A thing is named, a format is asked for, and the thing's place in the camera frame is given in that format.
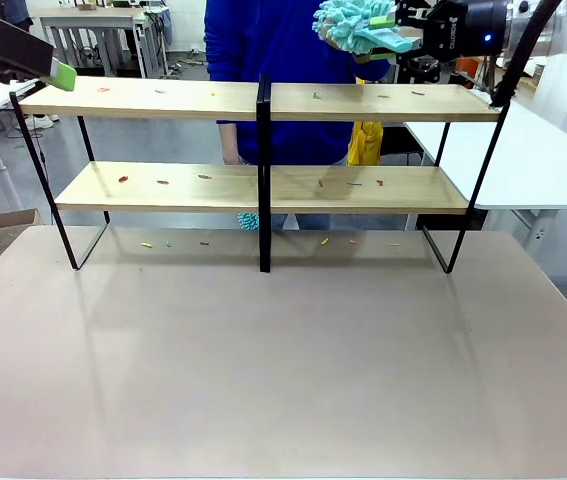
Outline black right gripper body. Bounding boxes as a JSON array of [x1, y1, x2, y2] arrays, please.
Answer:
[[421, 0, 510, 66]]

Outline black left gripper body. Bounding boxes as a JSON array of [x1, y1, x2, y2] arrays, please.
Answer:
[[0, 14, 57, 82]]

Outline large teal chenille duster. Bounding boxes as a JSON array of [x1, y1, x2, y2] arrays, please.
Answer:
[[311, 0, 422, 56]]

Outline person right forearm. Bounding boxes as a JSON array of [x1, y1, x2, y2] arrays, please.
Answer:
[[218, 122, 242, 167]]

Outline black equipment stand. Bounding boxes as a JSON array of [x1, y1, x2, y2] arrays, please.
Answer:
[[395, 60, 445, 87]]

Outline orange box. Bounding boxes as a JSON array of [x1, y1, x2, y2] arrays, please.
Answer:
[[454, 56, 490, 90]]

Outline grey background table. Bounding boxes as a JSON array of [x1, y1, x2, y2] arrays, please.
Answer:
[[37, 7, 150, 79]]

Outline yellow cloth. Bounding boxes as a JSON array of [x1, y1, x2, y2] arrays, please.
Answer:
[[346, 119, 385, 168]]

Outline person in blue sweater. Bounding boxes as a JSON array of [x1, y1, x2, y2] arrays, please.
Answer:
[[203, 0, 405, 232]]

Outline large white table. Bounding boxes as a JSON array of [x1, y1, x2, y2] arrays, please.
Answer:
[[402, 53, 567, 251]]

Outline cardboard box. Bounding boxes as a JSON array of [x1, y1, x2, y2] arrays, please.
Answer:
[[0, 208, 45, 261]]

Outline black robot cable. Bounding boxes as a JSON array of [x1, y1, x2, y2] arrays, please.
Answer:
[[487, 0, 564, 109]]

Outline wooden shelf black frame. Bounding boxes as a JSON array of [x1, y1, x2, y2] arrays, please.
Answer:
[[8, 72, 513, 275]]

